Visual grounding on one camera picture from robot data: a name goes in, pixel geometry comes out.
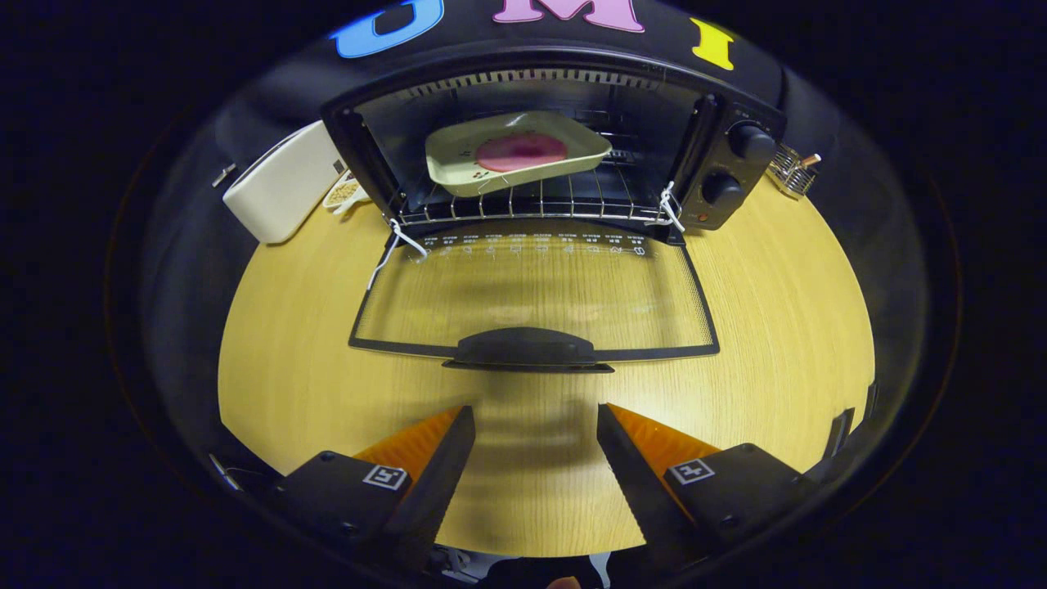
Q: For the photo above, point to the cream square plate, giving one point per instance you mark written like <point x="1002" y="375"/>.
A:
<point x="458" y="168"/>

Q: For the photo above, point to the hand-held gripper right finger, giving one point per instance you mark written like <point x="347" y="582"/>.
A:
<point x="634" y="487"/>

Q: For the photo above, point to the black toaster oven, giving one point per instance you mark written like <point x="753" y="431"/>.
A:
<point x="720" y="192"/>

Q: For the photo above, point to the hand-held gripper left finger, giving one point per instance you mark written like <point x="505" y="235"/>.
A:
<point x="433" y="491"/>

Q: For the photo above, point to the white toaster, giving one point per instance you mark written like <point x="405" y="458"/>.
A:
<point x="282" y="184"/>

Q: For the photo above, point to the small bowl of nuts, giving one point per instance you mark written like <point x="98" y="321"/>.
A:
<point x="343" y="193"/>

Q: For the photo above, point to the pink round food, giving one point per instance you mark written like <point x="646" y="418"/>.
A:
<point x="522" y="152"/>

